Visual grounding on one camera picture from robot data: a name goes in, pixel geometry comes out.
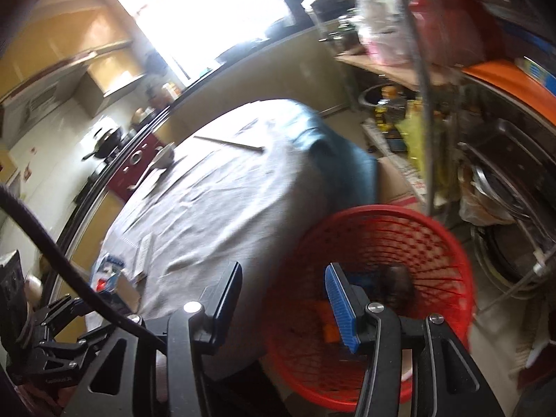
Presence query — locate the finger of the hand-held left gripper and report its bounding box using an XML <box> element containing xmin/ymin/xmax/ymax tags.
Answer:
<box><xmin>32</xmin><ymin>295</ymin><xmax>109</xmax><ymax>328</ymax></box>
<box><xmin>24</xmin><ymin>328</ymin><xmax>120</xmax><ymax>389</ymax></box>

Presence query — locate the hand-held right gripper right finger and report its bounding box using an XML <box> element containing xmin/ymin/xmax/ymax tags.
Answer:
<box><xmin>325</xmin><ymin>263</ymin><xmax>505</xmax><ymax>417</ymax></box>

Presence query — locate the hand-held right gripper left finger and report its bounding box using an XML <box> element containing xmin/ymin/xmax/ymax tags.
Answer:
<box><xmin>65</xmin><ymin>262</ymin><xmax>243</xmax><ymax>417</ymax></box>

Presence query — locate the blue and white milk carton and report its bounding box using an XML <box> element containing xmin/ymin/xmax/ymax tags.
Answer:
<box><xmin>93</xmin><ymin>254</ymin><xmax>142</xmax><ymax>310</ymax></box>

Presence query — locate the red plastic basket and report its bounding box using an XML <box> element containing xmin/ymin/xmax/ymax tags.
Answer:
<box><xmin>263</xmin><ymin>203</ymin><xmax>476</xmax><ymax>413</ymax></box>

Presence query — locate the person's left hand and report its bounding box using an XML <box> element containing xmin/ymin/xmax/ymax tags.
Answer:
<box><xmin>24</xmin><ymin>275</ymin><xmax>44</xmax><ymax>310</ymax></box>

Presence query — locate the orange packet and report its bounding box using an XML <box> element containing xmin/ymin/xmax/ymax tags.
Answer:
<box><xmin>316</xmin><ymin>300</ymin><xmax>342</xmax><ymax>345</ymax></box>

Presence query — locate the dark brown lump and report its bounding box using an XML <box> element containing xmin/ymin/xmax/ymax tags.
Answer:
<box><xmin>382</xmin><ymin>266</ymin><xmax>415</xmax><ymax>309</ymax></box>

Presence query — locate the grey tablecloth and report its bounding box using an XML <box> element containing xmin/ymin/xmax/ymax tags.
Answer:
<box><xmin>84</xmin><ymin>99</ymin><xmax>340</xmax><ymax>383</ymax></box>

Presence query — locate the cardboard box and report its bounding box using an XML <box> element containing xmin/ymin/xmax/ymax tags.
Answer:
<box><xmin>374</xmin><ymin>156</ymin><xmax>424</xmax><ymax>209</ymax></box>

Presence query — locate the blue cloth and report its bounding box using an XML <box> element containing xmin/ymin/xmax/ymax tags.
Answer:
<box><xmin>290</xmin><ymin>100</ymin><xmax>379</xmax><ymax>210</ymax></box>

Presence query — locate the thin wooden stick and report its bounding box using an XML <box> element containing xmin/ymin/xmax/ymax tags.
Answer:
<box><xmin>193</xmin><ymin>136</ymin><xmax>264</xmax><ymax>153</ymax></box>

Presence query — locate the white bowl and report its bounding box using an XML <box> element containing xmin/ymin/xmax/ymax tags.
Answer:
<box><xmin>152</xmin><ymin>143</ymin><xmax>176</xmax><ymax>170</ymax></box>

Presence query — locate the maroon built-in oven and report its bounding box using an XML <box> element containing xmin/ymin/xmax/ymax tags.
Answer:
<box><xmin>106</xmin><ymin>134</ymin><xmax>177</xmax><ymax>203</ymax></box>

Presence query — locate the black wok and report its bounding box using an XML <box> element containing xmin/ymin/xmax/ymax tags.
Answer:
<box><xmin>82</xmin><ymin>127</ymin><xmax>124</xmax><ymax>161</ymax></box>

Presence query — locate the clear plastic bag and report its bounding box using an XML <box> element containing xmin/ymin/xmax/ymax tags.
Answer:
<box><xmin>458</xmin><ymin>169</ymin><xmax>515</xmax><ymax>227</ymax></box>

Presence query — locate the yellow plastic bag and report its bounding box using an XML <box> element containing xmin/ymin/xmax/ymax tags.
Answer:
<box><xmin>394</xmin><ymin>100</ymin><xmax>428</xmax><ymax>179</ymax></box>

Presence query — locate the metal basin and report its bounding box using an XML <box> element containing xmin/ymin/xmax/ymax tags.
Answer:
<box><xmin>460</xmin><ymin>119</ymin><xmax>556</xmax><ymax>296</ymax></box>

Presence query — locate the group of kitchen jars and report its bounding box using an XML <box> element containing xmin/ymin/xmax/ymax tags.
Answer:
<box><xmin>130</xmin><ymin>79</ymin><xmax>183</xmax><ymax>126</ymax></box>

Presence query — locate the metal shelf rack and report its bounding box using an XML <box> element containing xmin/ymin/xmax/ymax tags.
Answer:
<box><xmin>302</xmin><ymin>0</ymin><xmax>556</xmax><ymax>229</ymax></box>

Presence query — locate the pink plastic bag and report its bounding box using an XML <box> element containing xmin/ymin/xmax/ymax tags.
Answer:
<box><xmin>354</xmin><ymin>0</ymin><xmax>418</xmax><ymax>68</ymax></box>

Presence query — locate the orange plastic lid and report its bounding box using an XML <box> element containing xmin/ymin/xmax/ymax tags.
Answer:
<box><xmin>461</xmin><ymin>61</ymin><xmax>556</xmax><ymax>114</ymax></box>

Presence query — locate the bright window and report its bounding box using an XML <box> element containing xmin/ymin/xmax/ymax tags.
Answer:
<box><xmin>115</xmin><ymin>0</ymin><xmax>298</xmax><ymax>80</ymax></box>

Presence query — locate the red plastic bag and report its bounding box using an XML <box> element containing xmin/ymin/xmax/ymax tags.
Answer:
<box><xmin>408</xmin><ymin>0</ymin><xmax>487</xmax><ymax>68</ymax></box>

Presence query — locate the thick black braided cable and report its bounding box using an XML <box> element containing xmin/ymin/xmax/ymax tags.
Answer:
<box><xmin>0</xmin><ymin>183</ymin><xmax>170</xmax><ymax>350</ymax></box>

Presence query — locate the yellow wall cabinet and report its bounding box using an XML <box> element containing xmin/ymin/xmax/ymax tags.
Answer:
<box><xmin>0</xmin><ymin>4</ymin><xmax>146</xmax><ymax>118</ymax></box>

